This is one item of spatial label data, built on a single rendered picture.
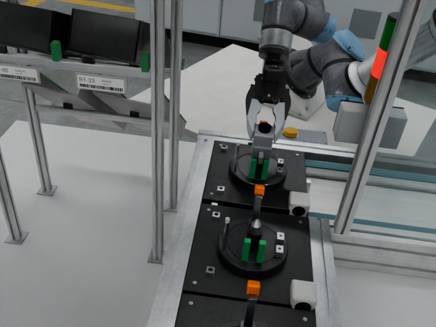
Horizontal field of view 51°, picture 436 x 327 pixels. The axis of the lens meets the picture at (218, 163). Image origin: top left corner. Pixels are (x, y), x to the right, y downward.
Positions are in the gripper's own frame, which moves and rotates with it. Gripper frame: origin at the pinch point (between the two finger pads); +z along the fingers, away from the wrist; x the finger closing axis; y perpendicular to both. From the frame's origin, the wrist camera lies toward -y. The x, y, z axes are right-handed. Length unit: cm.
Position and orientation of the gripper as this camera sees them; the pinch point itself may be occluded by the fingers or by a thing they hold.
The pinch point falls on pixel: (263, 135)
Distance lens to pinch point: 105.5
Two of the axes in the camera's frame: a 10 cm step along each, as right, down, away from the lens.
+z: -1.3, 9.9, -0.5
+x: -9.9, -1.3, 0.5
